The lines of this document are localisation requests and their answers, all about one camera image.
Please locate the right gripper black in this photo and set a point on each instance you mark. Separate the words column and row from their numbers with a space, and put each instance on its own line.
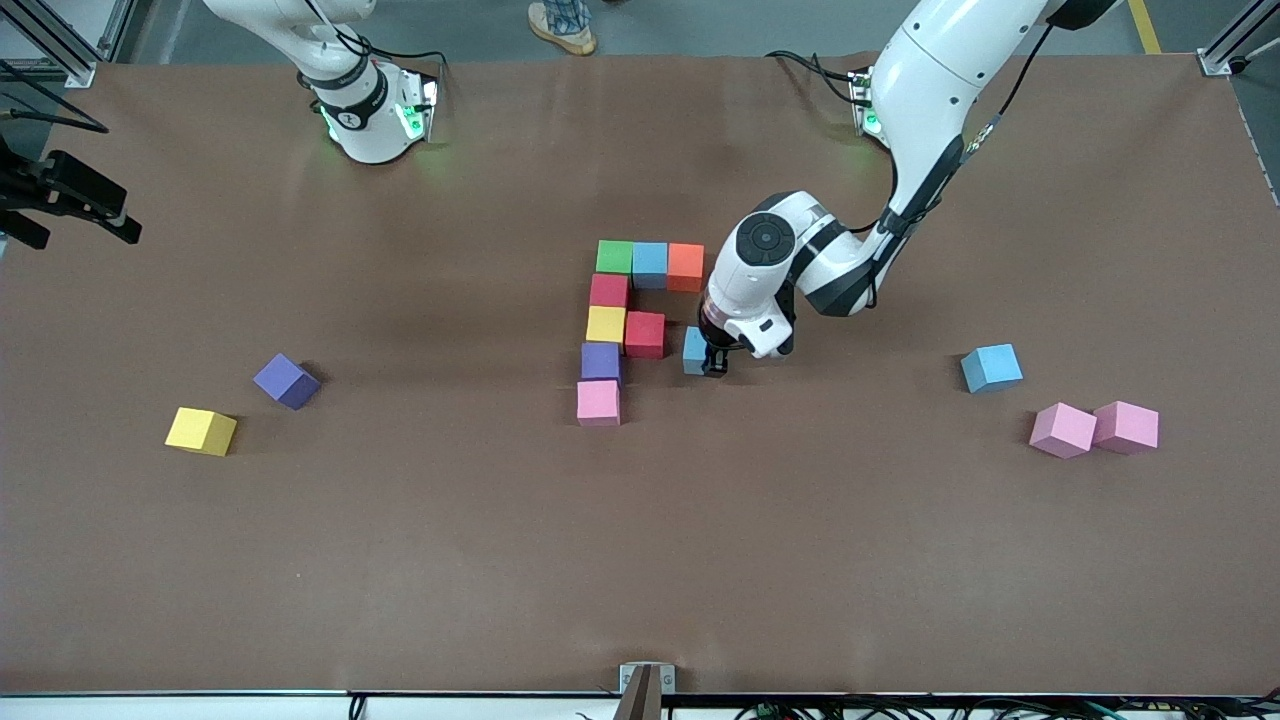
column 62, row 184

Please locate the yellow foam cube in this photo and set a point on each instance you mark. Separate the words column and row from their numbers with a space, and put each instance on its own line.
column 201, row 431
column 606, row 323

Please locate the grey metal bracket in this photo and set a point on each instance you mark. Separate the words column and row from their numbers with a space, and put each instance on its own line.
column 628, row 678

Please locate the blue plaid trouser leg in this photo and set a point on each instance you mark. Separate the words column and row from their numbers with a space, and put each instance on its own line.
column 567, row 10

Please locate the red foam cube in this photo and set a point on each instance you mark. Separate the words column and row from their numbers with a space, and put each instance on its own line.
column 645, row 335
column 611, row 290

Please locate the brown camera pole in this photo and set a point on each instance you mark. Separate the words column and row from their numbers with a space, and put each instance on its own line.
column 642, row 702

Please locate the orange foam cube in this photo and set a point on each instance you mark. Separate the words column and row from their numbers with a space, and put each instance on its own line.
column 686, row 267

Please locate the pink foam cube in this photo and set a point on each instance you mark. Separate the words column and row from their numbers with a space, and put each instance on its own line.
column 1063, row 430
column 598, row 402
column 1130, row 427

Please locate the aluminium frame profile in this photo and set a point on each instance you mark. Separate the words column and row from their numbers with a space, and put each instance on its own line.
column 1215, row 60
column 75, row 72

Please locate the tan shoe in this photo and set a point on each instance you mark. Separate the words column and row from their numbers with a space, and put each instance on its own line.
column 565, row 35

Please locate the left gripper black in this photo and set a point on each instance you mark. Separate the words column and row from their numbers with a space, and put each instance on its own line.
column 716, row 357

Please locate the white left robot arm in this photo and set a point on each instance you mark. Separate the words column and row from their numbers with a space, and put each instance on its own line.
column 930, row 80

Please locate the green foam cube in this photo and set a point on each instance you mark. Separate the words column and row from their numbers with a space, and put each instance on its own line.
column 615, row 257

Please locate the purple foam cube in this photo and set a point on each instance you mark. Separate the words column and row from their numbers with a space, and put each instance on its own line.
column 601, row 362
column 285, row 381

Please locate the blue foam cube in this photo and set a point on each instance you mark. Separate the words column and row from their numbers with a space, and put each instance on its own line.
column 650, row 264
column 693, row 350
column 992, row 367

